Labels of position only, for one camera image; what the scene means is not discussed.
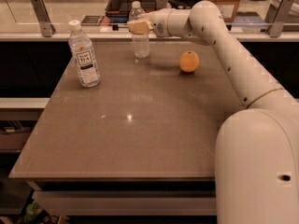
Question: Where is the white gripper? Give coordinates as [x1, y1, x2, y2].
[128, 8, 172, 37]

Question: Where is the clear plastic water bottle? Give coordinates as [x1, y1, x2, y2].
[129, 1, 150, 58]

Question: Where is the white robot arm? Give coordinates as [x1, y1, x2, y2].
[128, 1, 299, 224]

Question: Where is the tea bottle with label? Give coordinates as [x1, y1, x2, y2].
[68, 21, 100, 88]

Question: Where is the dark open tray box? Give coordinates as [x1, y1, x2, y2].
[105, 0, 165, 17]

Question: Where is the orange fruit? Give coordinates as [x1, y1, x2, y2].
[179, 50, 199, 73]

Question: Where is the green object under table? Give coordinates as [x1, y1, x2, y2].
[23, 203, 43, 224]

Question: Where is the middle metal glass bracket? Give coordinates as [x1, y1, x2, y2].
[156, 0, 167, 10]

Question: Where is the metal glass bracket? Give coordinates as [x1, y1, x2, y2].
[30, 0, 56, 37]
[156, 0, 167, 10]
[267, 0, 294, 38]

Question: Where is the left metal glass bracket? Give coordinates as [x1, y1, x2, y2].
[30, 0, 56, 37]

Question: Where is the right metal glass bracket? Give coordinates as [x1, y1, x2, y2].
[267, 0, 294, 38]

